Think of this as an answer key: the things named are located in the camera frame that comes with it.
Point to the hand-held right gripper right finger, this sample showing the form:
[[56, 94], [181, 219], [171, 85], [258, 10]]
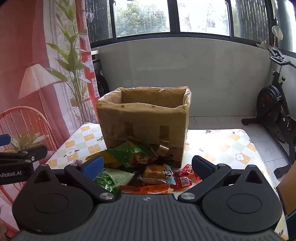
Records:
[[203, 168]]

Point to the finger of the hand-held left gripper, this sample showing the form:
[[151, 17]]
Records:
[[25, 155], [4, 140]]

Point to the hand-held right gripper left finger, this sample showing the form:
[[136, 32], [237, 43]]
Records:
[[92, 167]]

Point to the taped brown cardboard box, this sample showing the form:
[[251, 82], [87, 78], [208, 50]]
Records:
[[138, 120]]

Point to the small green snack packet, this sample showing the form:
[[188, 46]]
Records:
[[108, 180]]

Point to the red and clear snack packet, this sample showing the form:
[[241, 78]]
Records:
[[181, 183]]

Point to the large green chip bag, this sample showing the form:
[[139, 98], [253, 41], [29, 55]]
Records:
[[131, 155]]

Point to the clear cake packet panda print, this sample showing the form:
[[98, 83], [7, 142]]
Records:
[[152, 172]]

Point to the orange snack packet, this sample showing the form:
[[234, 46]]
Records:
[[148, 189]]

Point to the dark round object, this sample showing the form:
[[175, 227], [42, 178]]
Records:
[[103, 85]]

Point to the brown wooden panel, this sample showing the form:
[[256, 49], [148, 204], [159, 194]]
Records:
[[288, 185]]

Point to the black exercise bike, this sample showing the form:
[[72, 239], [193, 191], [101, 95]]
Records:
[[266, 99]]

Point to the printed plant and lamp curtain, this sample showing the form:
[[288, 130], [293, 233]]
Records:
[[34, 46]]

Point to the white round cap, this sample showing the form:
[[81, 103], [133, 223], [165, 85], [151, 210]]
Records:
[[277, 32]]

